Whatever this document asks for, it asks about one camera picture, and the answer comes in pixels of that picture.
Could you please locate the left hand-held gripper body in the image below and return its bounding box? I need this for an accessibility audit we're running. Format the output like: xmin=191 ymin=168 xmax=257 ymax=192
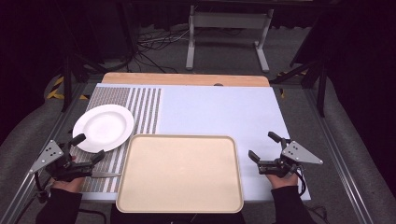
xmin=29 ymin=139 xmax=95 ymax=182

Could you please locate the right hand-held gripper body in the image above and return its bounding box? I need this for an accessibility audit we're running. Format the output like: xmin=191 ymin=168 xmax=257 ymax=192
xmin=257 ymin=139 xmax=324 ymax=179

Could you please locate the person's right hand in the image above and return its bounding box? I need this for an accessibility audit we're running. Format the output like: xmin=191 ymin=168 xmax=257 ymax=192
xmin=266 ymin=173 xmax=299 ymax=189

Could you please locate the person's left hand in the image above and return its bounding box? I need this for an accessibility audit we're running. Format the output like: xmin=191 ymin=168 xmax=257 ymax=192
xmin=50 ymin=176 xmax=85 ymax=193

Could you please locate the table knife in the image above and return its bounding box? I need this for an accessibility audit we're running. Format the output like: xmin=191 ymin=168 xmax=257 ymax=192
xmin=91 ymin=171 xmax=122 ymax=179

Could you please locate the white plate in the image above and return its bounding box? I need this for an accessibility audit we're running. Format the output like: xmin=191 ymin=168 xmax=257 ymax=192
xmin=72 ymin=104 xmax=135 ymax=154

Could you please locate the yellow black floor tape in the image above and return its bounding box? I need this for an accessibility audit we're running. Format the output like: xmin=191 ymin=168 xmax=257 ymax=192
xmin=46 ymin=76 xmax=91 ymax=101

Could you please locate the white table cover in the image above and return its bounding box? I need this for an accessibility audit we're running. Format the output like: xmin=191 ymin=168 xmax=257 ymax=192
xmin=79 ymin=82 xmax=312 ymax=203

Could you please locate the black tripod stand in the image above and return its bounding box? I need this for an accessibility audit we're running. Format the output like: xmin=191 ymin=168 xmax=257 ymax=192
xmin=270 ymin=57 xmax=330 ymax=119
xmin=60 ymin=46 xmax=106 ymax=114

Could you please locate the striped placemat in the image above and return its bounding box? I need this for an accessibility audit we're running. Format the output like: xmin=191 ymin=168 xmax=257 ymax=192
xmin=70 ymin=86 xmax=163 ymax=194

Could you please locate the beige tray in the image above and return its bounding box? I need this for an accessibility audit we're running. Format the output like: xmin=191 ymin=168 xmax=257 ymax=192
xmin=115 ymin=133 xmax=245 ymax=215

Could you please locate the white metal stand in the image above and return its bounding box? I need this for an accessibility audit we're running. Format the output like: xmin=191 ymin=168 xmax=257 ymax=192
xmin=185 ymin=5 xmax=276 ymax=74

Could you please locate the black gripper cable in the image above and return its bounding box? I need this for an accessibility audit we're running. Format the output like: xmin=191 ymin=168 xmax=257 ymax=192
xmin=33 ymin=172 xmax=53 ymax=202
xmin=294 ymin=166 xmax=308 ymax=197

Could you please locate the aluminium rail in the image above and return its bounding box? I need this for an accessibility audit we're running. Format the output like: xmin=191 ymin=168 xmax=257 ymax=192
xmin=303 ymin=88 xmax=376 ymax=224
xmin=0 ymin=81 xmax=94 ymax=224

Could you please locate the bundle of floor cables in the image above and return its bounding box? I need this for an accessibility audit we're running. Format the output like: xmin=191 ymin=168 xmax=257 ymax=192
xmin=135 ymin=27 xmax=191 ymax=74

